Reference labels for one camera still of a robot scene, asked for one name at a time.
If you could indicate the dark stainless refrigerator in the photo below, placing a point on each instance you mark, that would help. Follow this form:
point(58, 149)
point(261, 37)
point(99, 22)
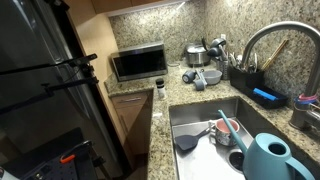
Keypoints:
point(33, 33)

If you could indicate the stainless steel sink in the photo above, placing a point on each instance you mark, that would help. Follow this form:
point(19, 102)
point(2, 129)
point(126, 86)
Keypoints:
point(206, 156)

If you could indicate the black robot cart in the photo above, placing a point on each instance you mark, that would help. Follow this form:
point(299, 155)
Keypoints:
point(50, 166)

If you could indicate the white spoon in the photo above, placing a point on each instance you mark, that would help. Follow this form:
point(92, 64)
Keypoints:
point(238, 60)

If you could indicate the teal plastic watering can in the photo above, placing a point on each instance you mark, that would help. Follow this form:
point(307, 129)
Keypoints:
point(266, 160)

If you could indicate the wooden base cabinet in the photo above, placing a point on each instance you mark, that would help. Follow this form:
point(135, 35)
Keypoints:
point(133, 116)

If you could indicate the gray measuring cup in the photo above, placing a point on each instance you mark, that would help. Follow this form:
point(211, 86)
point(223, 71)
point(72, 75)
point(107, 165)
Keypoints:
point(200, 84)

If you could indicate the black tripod stand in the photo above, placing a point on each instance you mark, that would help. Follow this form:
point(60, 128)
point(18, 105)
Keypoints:
point(83, 60)

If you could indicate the wooden side panel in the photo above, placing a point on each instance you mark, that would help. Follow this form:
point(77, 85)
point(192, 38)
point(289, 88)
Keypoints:
point(93, 36)

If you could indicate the silver rice cooker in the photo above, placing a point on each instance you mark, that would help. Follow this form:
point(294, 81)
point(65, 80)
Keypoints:
point(197, 55)

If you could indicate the metal cutlery piece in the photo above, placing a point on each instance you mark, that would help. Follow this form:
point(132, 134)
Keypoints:
point(255, 61)

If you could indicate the blue rubber band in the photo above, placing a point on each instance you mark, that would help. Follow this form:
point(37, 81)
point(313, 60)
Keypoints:
point(305, 101)

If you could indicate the pink rubber band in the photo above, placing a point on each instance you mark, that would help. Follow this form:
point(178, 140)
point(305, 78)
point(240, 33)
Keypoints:
point(308, 96)

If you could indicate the brushed steel faucet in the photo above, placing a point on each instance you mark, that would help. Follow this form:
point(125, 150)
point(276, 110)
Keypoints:
point(276, 26)

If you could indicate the sink drain strainer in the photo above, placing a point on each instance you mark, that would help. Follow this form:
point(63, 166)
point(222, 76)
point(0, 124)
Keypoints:
point(236, 160)

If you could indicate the black spatula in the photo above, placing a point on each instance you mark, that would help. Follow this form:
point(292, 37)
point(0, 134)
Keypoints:
point(186, 141)

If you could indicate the perforated metal utensil holder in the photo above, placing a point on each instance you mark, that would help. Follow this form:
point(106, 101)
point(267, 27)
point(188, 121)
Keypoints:
point(224, 70)

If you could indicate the black ladle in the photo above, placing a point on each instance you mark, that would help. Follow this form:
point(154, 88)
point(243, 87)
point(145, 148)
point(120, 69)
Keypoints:
point(213, 52)

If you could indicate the white wall outlet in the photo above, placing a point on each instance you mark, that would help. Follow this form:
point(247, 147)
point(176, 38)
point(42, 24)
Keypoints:
point(223, 36)

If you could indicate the blue sponge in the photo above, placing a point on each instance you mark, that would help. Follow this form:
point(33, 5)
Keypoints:
point(265, 94)

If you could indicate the gray bowl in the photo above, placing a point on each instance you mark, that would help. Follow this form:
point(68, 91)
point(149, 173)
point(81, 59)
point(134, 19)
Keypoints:
point(213, 77)

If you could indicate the black sink caddy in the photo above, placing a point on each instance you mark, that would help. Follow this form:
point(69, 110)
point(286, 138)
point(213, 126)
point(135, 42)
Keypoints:
point(246, 80)

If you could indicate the wooden utensil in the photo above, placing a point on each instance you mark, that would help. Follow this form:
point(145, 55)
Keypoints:
point(275, 54)

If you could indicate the silver black microwave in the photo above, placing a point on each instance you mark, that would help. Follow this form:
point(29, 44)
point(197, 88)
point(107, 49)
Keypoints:
point(140, 61)

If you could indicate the gray ladle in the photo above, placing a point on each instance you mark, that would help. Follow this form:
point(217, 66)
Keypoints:
point(218, 42)

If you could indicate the wooden wall cabinet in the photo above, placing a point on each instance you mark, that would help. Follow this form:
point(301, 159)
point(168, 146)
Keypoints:
point(110, 5)

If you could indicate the pink-lined patterned mug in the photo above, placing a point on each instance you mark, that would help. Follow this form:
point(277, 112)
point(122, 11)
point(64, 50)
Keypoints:
point(224, 136)

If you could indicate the clear bottle black cap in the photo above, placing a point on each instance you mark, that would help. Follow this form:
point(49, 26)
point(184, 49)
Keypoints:
point(160, 89)

